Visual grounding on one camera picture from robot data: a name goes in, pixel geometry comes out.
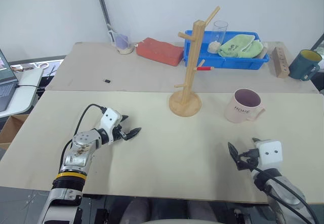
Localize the black laptop cable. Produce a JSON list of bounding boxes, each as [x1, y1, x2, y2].
[[14, 82, 47, 91]]

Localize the blue plastic bin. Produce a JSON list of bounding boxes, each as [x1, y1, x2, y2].
[[183, 29, 270, 70]]

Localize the clear drinking glass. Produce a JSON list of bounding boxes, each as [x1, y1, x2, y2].
[[208, 20, 229, 55]]

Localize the wooden block with holes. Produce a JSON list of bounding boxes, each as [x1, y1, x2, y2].
[[271, 47, 290, 79]]

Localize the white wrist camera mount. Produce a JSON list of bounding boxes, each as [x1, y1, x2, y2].
[[99, 107, 124, 144], [255, 139, 283, 171]]

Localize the grey metal pole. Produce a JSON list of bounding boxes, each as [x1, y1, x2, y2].
[[93, 0, 114, 43]]

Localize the green cloth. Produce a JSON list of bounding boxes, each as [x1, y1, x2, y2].
[[218, 34, 264, 59]]

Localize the dark green mug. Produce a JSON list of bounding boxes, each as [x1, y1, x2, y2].
[[288, 49, 323, 82]]

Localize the wooden mug tree stand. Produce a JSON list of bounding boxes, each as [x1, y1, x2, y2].
[[169, 6, 221, 118]]

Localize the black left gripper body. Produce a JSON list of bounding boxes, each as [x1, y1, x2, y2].
[[111, 122, 127, 143]]

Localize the grey laptop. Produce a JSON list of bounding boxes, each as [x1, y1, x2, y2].
[[0, 48, 20, 113]]

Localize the beige crumpled ball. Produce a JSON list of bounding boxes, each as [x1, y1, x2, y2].
[[208, 41, 222, 54]]

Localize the white side table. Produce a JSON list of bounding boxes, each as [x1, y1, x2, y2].
[[0, 67, 45, 119]]

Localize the clear plastic measuring cup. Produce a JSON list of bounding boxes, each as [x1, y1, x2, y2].
[[108, 29, 135, 55]]

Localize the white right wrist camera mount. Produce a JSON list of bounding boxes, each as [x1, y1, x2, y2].
[[255, 139, 283, 171]]

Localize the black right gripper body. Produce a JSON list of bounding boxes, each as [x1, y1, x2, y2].
[[239, 147, 260, 169]]

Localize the brown cardboard box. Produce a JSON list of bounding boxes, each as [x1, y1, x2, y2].
[[0, 113, 30, 151]]

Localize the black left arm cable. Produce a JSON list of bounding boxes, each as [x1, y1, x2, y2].
[[60, 103, 106, 169]]

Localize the pink HOME mug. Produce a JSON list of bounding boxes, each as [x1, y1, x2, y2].
[[223, 88, 266, 124]]

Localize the red brick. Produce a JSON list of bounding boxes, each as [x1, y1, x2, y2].
[[136, 37, 185, 67]]

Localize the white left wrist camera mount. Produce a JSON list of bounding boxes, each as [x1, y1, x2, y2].
[[99, 107, 124, 144]]

